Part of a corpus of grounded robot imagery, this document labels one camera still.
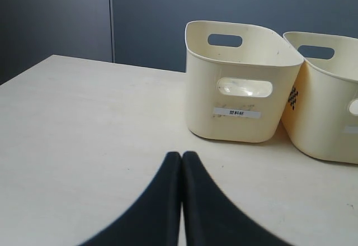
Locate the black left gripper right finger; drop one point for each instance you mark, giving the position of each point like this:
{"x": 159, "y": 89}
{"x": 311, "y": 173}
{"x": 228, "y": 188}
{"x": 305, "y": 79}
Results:
{"x": 210, "y": 217}

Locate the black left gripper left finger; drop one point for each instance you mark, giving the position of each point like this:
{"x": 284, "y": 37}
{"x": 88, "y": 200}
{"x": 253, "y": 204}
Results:
{"x": 154, "y": 218}

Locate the cream left plastic bin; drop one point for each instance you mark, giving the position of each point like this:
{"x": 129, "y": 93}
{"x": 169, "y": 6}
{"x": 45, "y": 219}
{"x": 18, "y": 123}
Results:
{"x": 238, "y": 79}

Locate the cream plastic bin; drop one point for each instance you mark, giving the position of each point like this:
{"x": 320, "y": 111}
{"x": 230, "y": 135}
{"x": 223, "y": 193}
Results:
{"x": 320, "y": 116}
{"x": 238, "y": 79}

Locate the cream middle plastic bin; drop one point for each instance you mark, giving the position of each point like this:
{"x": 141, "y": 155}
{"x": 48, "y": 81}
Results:
{"x": 320, "y": 116}

